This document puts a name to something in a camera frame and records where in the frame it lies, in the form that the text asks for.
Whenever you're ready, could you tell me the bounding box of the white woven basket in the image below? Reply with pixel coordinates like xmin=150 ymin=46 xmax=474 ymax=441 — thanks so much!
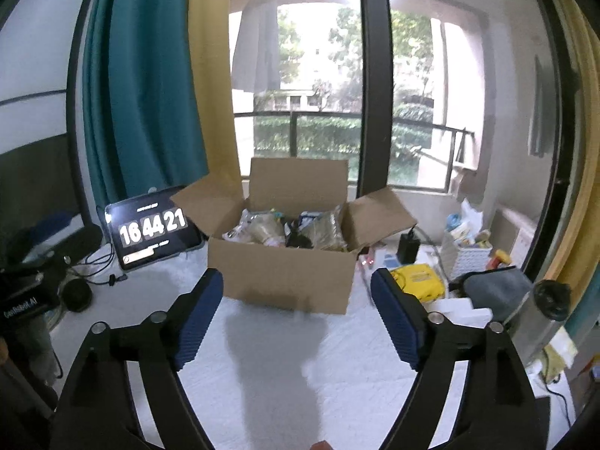
xmin=441 ymin=229 xmax=494 ymax=279

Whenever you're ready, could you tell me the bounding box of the black cable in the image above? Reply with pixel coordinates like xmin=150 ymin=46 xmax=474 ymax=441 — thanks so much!
xmin=70 ymin=244 xmax=129 ymax=287

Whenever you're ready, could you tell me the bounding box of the black round object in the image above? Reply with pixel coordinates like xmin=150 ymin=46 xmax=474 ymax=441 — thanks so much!
xmin=63 ymin=279 xmax=93 ymax=312

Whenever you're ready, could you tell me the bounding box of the clear plastic snack packet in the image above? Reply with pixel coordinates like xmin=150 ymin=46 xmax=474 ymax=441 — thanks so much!
xmin=312 ymin=205 xmax=351 ymax=251

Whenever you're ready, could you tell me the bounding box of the dark sliding door frame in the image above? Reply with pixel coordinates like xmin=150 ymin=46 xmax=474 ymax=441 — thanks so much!
xmin=520 ymin=0 xmax=582 ymax=273

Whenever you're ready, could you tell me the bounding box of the black balcony railing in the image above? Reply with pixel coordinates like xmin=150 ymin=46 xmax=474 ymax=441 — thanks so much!
xmin=233 ymin=110 xmax=476 ymax=183

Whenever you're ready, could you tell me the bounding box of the silver bottle with black lid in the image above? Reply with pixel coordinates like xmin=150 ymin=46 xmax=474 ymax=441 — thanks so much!
xmin=508 ymin=280 xmax=573 ymax=369

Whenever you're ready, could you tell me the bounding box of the grey fabric pouch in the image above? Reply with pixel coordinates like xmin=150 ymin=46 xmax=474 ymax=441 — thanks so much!
xmin=450 ymin=265 xmax=533 ymax=322

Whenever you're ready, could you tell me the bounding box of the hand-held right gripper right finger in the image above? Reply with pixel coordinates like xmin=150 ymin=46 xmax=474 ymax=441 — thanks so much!
xmin=370 ymin=267 xmax=551 ymax=450

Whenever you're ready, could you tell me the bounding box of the hanging pale cloth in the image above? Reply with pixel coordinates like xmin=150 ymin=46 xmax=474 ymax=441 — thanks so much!
xmin=529 ymin=54 xmax=558 ymax=158

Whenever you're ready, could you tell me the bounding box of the black tablet with clock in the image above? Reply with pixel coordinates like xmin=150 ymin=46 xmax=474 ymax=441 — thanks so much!
xmin=104 ymin=185 xmax=203 ymax=272

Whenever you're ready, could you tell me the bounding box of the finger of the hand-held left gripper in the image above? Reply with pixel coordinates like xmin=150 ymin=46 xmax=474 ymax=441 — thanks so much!
xmin=9 ymin=225 xmax=103 ymax=269

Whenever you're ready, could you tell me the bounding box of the white plastic bag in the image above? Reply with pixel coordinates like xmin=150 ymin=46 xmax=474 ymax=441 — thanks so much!
xmin=459 ymin=198 xmax=485 ymax=240

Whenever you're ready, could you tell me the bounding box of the teal curtain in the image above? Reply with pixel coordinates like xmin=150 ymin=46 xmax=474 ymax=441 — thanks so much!
xmin=82 ymin=0 xmax=209 ymax=207

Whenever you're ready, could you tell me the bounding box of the brown cardboard box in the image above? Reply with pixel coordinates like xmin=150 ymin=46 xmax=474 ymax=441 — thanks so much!
xmin=169 ymin=157 xmax=418 ymax=316

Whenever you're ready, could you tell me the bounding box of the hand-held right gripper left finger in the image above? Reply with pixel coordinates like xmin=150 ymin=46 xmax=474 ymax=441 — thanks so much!
xmin=49 ymin=267 xmax=225 ymax=450

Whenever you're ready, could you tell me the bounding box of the dark window post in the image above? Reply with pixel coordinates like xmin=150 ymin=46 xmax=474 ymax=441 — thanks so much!
xmin=356 ymin=0 xmax=395 ymax=198

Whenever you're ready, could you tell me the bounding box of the black power adapter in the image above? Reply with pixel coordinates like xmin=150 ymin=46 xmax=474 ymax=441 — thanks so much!
xmin=397 ymin=227 xmax=419 ymax=264

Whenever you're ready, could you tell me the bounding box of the yellow curtain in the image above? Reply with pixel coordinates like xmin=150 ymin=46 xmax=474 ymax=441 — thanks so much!
xmin=539 ymin=0 xmax=600 ymax=291
xmin=187 ymin=0 xmax=242 ymax=193

